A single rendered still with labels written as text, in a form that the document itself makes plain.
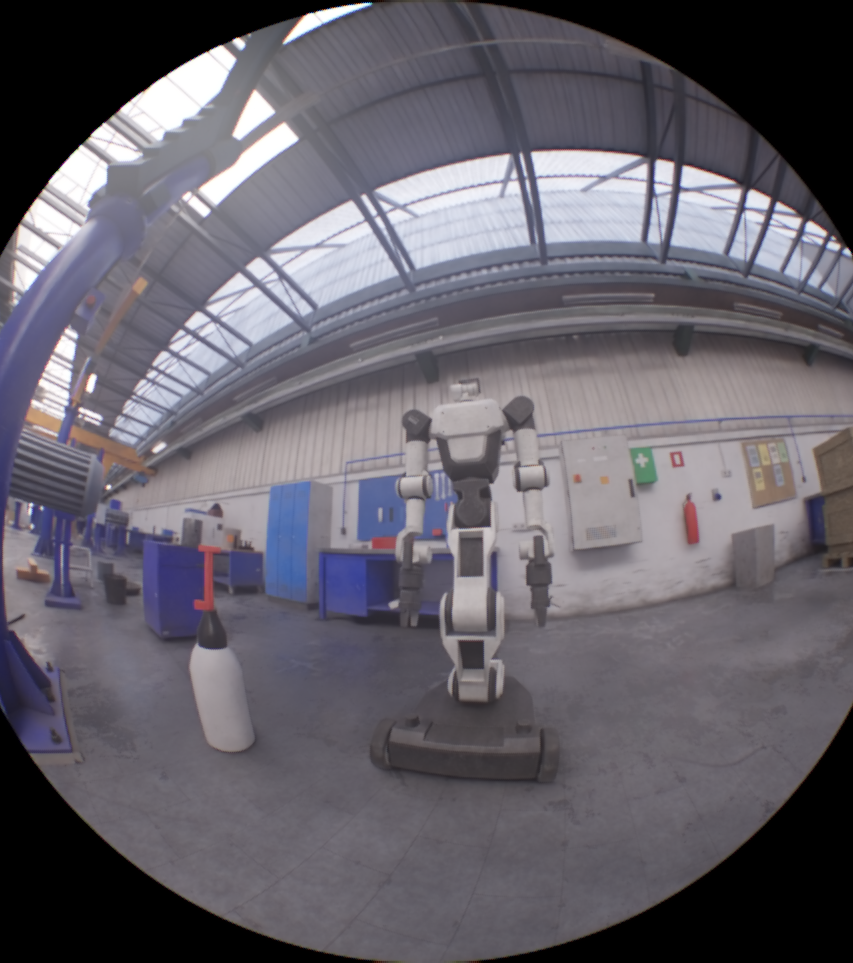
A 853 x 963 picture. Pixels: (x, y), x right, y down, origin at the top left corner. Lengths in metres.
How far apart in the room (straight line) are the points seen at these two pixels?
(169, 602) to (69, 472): 1.60
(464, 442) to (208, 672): 1.21
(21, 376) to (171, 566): 1.69
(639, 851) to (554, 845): 0.22
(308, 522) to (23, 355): 3.61
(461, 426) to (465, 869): 1.35
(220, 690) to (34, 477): 2.65
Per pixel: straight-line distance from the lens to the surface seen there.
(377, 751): 1.05
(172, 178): 2.24
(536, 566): 0.95
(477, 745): 0.98
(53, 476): 3.31
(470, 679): 1.06
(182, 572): 2.49
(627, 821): 1.02
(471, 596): 0.89
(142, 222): 1.89
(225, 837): 1.00
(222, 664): 1.12
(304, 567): 3.98
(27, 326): 1.50
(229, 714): 1.19
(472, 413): 1.07
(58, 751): 1.35
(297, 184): 6.06
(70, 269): 1.64
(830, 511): 4.38
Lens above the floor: 0.79
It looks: 15 degrees up
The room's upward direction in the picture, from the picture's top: 1 degrees counter-clockwise
